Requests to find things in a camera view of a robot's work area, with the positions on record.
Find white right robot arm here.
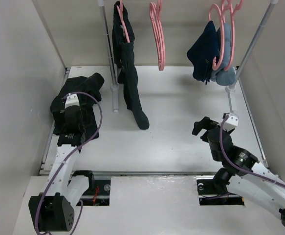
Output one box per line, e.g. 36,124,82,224
192,114,285,227

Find pink hanger holding black trousers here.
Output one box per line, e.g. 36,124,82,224
116,0,130,43

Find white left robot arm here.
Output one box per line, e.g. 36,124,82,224
28,108,101,235

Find light blue jeans on hanger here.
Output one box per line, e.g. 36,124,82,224
211,23,236,86

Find navy blue trousers on hanger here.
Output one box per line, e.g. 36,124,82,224
186,21,219,84

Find pink hanger holding blue jeans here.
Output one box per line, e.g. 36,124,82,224
221,0,244,71

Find empty pink hanger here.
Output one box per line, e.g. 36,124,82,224
149,0,166,71

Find black trousers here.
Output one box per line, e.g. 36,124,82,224
50,72,105,140
112,1,150,130

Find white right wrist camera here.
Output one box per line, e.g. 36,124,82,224
223,113,239,132

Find black trousers on hanger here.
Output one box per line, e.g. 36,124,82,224
112,1,150,130

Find grey clothes rack frame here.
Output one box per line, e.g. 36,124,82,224
97,0,278,113

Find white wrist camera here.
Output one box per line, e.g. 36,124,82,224
65,93,80,109
223,113,239,132

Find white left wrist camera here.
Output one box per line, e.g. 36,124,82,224
65,93,80,109

